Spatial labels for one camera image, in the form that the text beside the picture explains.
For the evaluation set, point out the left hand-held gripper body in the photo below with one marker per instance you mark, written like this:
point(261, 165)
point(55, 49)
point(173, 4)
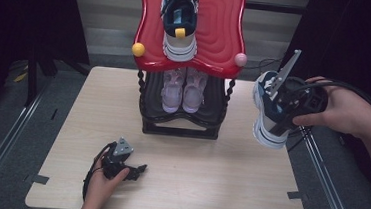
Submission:
point(115, 160)

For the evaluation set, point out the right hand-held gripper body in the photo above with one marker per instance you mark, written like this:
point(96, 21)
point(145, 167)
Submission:
point(302, 97)

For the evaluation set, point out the white and navy sneaker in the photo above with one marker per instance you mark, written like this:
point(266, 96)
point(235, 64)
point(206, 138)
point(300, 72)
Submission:
point(267, 126)
point(178, 47)

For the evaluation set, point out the purple child's shoe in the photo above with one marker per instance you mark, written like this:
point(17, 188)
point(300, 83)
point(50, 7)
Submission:
point(193, 95)
point(172, 95)

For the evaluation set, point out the red and black shoe rack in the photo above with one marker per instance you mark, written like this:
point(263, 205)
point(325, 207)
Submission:
point(219, 27)

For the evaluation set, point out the person's left hand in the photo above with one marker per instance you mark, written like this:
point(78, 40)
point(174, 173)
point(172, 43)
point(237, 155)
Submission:
point(100, 189)

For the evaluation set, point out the person's right hand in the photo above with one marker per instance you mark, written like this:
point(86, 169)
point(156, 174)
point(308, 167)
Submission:
point(343, 112)

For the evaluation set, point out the grey tape strip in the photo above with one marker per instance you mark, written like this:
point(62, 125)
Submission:
point(38, 179)
point(296, 195)

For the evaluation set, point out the small black floor tape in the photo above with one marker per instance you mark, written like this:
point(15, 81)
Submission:
point(54, 114)

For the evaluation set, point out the dark curtain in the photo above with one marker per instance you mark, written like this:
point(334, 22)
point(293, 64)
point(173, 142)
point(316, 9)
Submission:
point(20, 11)
point(362, 38)

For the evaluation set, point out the black metal stand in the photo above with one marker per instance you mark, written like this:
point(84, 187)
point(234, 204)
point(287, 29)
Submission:
point(31, 79)

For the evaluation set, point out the yellow floor tape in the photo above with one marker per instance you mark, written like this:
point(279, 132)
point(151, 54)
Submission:
point(20, 77)

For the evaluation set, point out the metal floor rail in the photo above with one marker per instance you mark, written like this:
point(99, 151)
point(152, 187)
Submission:
point(6, 147)
point(322, 168)

